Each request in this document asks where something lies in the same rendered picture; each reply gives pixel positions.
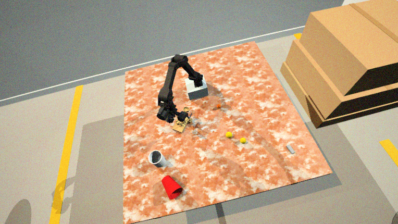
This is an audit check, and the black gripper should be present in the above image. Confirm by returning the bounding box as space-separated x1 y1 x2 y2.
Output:
170 105 187 122

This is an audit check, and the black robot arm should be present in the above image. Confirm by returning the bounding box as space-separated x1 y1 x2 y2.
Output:
156 55 203 123

